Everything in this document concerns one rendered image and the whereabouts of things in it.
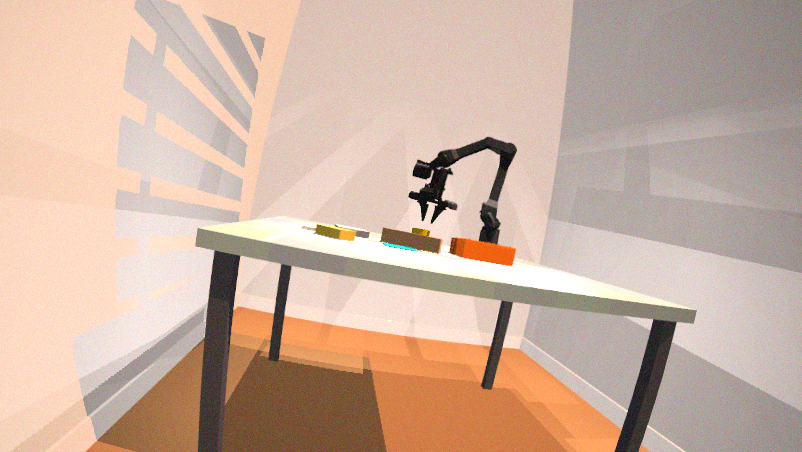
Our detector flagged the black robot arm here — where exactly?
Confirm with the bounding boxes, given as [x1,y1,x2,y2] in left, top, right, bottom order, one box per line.
[412,136,517,246]

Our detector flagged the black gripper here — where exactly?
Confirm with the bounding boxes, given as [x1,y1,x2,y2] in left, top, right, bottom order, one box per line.
[408,181,458,224]

